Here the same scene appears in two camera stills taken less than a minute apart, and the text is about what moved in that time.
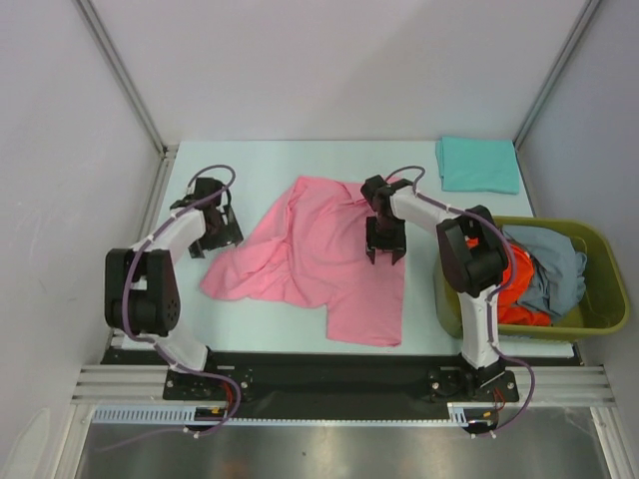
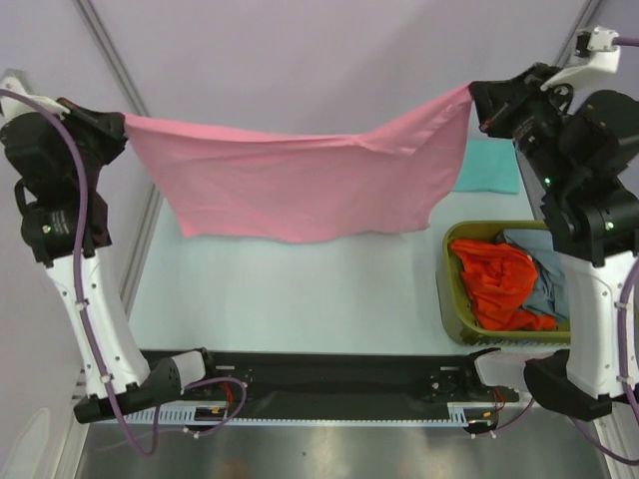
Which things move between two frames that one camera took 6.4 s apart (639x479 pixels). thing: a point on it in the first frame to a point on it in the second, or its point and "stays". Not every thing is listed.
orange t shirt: (518, 267) stays
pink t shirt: (311, 251) to (234, 184)
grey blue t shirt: (558, 280) stays
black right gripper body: (385, 234) to (533, 116)
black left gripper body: (218, 237) to (101, 144)
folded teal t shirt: (477, 165) stays
